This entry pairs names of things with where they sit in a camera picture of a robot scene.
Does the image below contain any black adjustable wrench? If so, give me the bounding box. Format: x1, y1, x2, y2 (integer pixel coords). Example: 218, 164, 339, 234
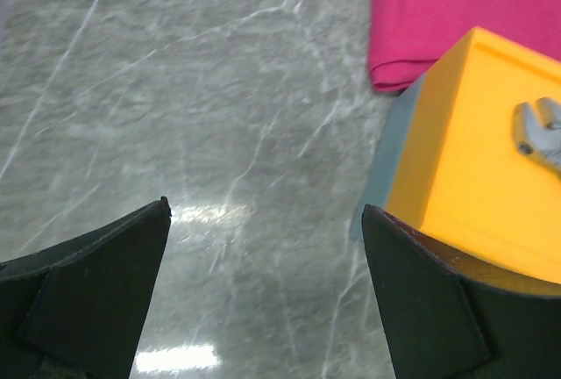
513, 97, 560, 175

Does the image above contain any orange drawer box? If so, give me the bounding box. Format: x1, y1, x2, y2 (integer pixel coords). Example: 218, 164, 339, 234
359, 28, 560, 283

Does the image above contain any pink folded cloth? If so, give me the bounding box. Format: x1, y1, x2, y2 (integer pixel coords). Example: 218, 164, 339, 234
367, 0, 560, 92

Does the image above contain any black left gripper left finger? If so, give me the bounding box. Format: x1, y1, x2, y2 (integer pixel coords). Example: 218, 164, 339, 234
1, 197, 171, 378

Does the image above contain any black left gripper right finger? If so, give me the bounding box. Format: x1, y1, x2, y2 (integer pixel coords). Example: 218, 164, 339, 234
362, 205, 560, 378

